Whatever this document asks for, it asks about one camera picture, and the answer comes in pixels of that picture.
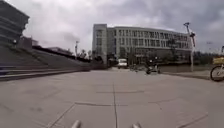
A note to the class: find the white vehicle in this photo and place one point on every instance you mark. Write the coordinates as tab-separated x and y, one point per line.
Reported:
122	63

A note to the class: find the grey paved plaza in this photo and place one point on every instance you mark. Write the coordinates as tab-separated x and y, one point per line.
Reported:
110	96

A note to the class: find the large grey building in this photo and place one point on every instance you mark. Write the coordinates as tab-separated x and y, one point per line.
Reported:
143	41

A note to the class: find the dark scooter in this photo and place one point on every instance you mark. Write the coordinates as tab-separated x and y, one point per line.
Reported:
152	69

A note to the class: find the robot's own part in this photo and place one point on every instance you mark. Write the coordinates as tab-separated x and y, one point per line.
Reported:
76	124
135	125

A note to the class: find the lamp pole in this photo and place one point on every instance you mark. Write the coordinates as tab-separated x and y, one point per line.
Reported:
191	50

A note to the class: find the wide stone steps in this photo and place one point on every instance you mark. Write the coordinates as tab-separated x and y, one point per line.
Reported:
26	60

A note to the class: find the row of trees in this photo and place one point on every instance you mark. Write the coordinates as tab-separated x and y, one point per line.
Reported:
203	58

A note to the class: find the yellow bicycle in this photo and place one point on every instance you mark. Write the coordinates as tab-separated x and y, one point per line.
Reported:
217	72

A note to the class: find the dark terraced building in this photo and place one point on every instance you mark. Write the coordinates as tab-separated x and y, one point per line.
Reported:
10	23

